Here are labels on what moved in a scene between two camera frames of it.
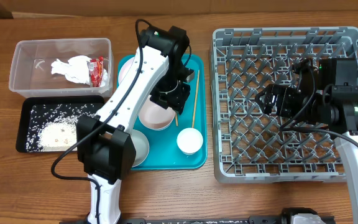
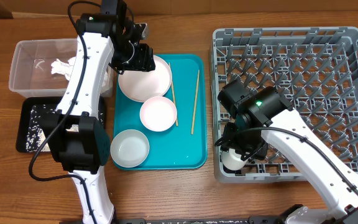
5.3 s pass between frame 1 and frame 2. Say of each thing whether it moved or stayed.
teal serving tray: stayed
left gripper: moved
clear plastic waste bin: stayed
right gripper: moved
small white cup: moved
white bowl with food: stayed
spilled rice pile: stayed
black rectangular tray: stayed
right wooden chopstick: stayed
